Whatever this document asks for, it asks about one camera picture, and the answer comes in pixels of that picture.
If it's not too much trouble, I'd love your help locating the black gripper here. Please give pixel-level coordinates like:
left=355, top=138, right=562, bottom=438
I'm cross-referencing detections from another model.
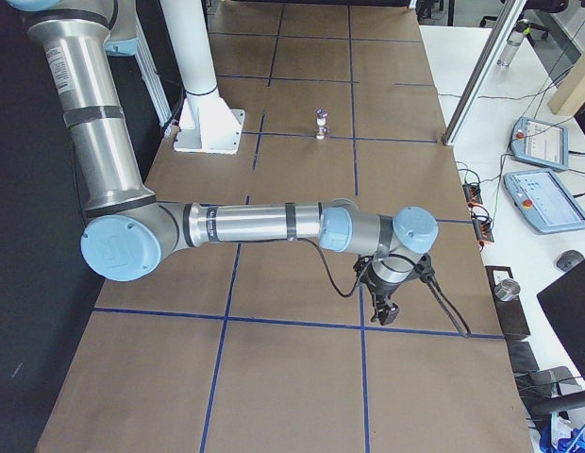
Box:
left=367, top=263, right=415, bottom=326

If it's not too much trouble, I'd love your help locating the PPR pipe fitting brass nut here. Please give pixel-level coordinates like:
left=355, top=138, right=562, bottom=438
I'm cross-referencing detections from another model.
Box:
left=315, top=109, right=328, bottom=140

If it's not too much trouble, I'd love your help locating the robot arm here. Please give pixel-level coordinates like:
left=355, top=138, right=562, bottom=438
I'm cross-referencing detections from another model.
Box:
left=13, top=1, right=444, bottom=325

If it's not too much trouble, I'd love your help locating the metal cup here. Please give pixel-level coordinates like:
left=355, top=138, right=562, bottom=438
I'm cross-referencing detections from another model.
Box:
left=493, top=278, right=521, bottom=302

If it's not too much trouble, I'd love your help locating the black box on desk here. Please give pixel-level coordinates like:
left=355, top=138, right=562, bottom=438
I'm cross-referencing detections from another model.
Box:
left=485, top=265, right=530, bottom=341

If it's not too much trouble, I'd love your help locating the orange connector module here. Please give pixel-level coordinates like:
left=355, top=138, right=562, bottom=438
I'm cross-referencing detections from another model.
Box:
left=462, top=182, right=494, bottom=249

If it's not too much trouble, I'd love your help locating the black office chair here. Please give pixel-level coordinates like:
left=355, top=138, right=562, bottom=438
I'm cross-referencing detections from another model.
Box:
left=518, top=366, right=585, bottom=452

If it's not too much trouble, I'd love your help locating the black monitor corner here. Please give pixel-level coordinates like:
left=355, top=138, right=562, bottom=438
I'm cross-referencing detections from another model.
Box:
left=537, top=260, right=585, bottom=378

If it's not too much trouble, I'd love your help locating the black computer mouse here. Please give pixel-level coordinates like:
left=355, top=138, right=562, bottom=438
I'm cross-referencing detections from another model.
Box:
left=555, top=249, right=585, bottom=273

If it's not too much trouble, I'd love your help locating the lower teach pendant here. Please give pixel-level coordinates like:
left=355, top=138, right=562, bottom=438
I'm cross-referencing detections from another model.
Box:
left=503, top=169, right=585, bottom=234

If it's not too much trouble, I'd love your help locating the teach pendant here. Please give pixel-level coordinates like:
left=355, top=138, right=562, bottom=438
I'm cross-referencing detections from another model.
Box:
left=510, top=116, right=569, bottom=172
left=503, top=169, right=585, bottom=234

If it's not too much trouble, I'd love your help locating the upper teach pendant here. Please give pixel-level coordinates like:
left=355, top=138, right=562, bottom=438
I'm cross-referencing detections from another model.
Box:
left=510, top=116, right=569, bottom=172

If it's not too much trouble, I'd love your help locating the clear water bottle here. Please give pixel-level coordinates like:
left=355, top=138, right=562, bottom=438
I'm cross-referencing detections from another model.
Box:
left=496, top=19, right=530, bottom=68

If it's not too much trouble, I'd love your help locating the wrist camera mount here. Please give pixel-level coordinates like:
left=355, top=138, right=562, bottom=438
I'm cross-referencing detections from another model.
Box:
left=353, top=253, right=435, bottom=287

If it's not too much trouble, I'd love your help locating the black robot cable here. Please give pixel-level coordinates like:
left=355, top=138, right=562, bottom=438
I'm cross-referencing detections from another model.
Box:
left=310, top=235, right=473, bottom=339

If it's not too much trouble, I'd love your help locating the white camera pole with base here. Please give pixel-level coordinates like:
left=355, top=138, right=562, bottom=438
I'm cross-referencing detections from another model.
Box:
left=160, top=0, right=245, bottom=155

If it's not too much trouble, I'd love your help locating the aluminium frame post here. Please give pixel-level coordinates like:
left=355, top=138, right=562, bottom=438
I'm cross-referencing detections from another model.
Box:
left=443, top=0, right=527, bottom=146

